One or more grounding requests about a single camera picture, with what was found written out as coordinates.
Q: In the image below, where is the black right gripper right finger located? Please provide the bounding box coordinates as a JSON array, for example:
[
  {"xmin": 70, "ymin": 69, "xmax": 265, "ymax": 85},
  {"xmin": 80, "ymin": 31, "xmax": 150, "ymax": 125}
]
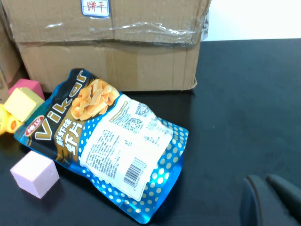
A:
[{"xmin": 267, "ymin": 174, "xmax": 301, "ymax": 218}]

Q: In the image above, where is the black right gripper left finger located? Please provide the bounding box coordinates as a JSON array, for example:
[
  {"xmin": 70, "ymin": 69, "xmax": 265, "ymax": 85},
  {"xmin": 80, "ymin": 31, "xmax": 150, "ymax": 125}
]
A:
[{"xmin": 239, "ymin": 175, "xmax": 299, "ymax": 226}]

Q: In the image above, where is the blue Vikar shrimp chips bag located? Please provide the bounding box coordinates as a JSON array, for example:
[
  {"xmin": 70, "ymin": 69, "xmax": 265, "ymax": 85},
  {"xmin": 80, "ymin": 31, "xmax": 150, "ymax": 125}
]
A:
[{"xmin": 13, "ymin": 68, "xmax": 190, "ymax": 224}]

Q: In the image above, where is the cardboard box with white label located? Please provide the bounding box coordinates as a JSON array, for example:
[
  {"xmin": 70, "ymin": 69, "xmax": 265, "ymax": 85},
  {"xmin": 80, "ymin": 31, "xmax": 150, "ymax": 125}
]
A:
[{"xmin": 0, "ymin": 0, "xmax": 212, "ymax": 93}]

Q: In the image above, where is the light pink foam cube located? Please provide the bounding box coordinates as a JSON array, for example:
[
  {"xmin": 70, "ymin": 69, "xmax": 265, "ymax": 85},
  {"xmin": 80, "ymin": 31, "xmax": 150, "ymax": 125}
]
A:
[{"xmin": 9, "ymin": 150, "xmax": 60, "ymax": 199}]

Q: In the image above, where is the magenta foam cube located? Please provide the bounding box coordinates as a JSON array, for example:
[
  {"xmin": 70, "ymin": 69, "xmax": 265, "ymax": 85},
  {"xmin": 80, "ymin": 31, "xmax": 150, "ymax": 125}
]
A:
[{"xmin": 8, "ymin": 79, "xmax": 46, "ymax": 101}]

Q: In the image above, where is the yellow foam cube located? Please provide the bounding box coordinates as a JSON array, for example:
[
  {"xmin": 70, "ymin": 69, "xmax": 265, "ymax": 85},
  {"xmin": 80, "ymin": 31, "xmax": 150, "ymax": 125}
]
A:
[{"xmin": 3, "ymin": 87, "xmax": 45, "ymax": 122}]

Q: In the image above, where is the yellow rubber duck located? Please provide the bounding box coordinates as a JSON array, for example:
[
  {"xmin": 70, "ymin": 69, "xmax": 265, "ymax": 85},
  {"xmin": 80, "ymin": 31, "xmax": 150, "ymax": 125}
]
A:
[{"xmin": 0, "ymin": 103, "xmax": 22, "ymax": 136}]

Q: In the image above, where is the cardboard box marked F2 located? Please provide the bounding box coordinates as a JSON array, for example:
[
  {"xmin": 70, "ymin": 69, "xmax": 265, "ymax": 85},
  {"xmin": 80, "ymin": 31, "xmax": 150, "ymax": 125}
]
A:
[{"xmin": 0, "ymin": 23, "xmax": 24, "ymax": 101}]

